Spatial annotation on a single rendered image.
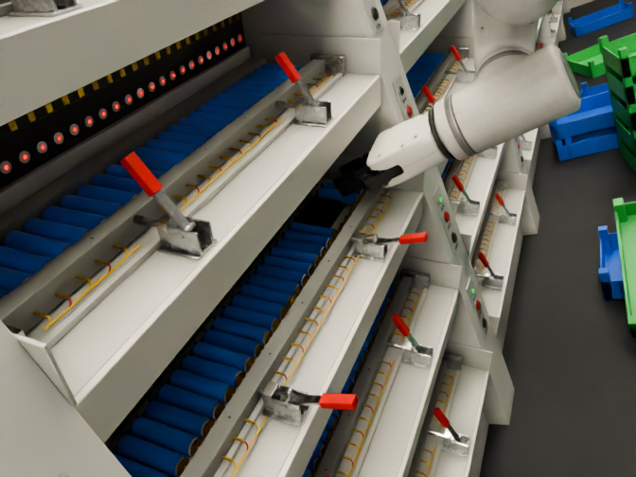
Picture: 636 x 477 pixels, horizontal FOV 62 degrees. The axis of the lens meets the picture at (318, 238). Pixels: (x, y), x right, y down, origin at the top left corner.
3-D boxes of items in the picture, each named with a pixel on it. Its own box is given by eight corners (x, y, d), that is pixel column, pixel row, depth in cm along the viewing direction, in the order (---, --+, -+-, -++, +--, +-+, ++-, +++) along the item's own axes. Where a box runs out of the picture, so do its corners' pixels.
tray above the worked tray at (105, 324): (380, 105, 79) (380, 5, 71) (97, 452, 34) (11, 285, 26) (259, 95, 86) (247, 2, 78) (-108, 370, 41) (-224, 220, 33)
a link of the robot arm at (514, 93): (449, 77, 70) (452, 124, 64) (551, 22, 62) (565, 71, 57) (478, 117, 75) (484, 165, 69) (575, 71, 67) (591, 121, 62)
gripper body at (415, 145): (442, 91, 73) (374, 126, 79) (432, 123, 65) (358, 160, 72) (468, 135, 76) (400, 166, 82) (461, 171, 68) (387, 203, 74)
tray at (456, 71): (486, 76, 139) (493, 20, 131) (435, 187, 94) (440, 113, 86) (410, 71, 146) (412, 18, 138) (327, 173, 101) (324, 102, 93)
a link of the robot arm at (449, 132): (454, 82, 71) (434, 93, 73) (447, 110, 65) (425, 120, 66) (483, 133, 74) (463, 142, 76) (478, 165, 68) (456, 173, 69)
